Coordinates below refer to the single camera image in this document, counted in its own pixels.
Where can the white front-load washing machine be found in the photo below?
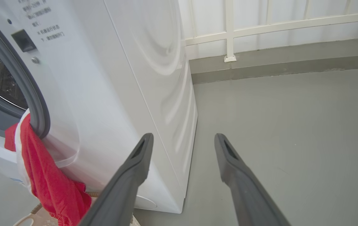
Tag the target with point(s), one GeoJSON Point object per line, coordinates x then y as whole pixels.
{"type": "Point", "coordinates": [109, 94]}

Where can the cream laundry basket brown rim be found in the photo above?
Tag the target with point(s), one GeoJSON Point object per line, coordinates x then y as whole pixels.
{"type": "Point", "coordinates": [24, 219]}

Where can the white metal railing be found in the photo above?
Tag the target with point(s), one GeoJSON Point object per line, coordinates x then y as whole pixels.
{"type": "Point", "coordinates": [230, 31]}

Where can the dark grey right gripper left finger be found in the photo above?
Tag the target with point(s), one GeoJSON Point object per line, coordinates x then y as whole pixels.
{"type": "Point", "coordinates": [122, 191]}

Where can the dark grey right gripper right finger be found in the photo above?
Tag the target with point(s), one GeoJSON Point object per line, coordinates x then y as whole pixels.
{"type": "Point", "coordinates": [251, 201]}

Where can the red and white garment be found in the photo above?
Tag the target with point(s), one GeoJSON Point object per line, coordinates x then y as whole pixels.
{"type": "Point", "coordinates": [46, 175]}

